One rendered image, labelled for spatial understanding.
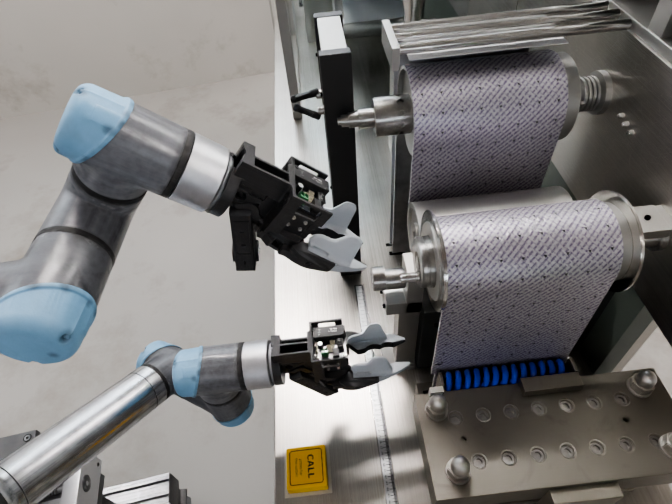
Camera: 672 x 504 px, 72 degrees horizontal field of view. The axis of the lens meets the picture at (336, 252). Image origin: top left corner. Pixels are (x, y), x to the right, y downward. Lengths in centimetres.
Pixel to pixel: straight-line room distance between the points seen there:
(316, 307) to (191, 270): 147
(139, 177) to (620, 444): 76
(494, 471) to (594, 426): 18
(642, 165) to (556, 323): 27
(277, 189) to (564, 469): 58
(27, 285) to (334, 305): 72
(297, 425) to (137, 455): 119
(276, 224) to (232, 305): 175
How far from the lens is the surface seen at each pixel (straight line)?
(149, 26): 382
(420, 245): 66
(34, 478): 78
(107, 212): 53
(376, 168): 140
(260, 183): 50
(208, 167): 49
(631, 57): 87
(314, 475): 89
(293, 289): 111
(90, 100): 49
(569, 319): 80
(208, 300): 231
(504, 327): 76
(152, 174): 49
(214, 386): 76
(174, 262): 254
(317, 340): 73
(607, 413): 88
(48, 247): 50
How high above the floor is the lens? 177
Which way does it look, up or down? 48 degrees down
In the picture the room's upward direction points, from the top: 6 degrees counter-clockwise
